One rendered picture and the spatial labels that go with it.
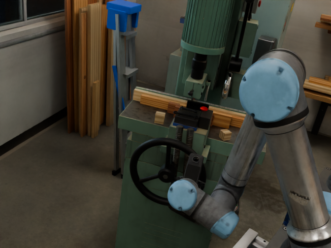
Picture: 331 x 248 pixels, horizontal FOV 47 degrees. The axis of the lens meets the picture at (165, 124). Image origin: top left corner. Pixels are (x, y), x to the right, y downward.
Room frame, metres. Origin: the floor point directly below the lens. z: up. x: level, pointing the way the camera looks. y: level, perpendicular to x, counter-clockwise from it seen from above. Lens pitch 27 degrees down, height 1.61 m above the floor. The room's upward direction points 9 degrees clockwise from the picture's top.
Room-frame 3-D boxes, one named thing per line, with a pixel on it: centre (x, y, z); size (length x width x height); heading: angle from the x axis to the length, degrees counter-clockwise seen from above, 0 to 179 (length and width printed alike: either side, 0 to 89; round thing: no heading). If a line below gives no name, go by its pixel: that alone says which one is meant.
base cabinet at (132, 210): (1.61, -0.12, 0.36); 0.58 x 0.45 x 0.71; 170
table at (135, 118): (1.38, -0.11, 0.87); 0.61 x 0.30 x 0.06; 80
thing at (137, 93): (1.51, -0.13, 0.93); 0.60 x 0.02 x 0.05; 80
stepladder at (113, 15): (2.33, 0.31, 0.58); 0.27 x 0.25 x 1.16; 72
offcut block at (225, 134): (1.33, -0.24, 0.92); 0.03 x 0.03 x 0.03; 33
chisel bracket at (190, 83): (1.52, -0.10, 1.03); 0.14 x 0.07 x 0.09; 170
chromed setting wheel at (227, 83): (1.60, -0.24, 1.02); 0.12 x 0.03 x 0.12; 170
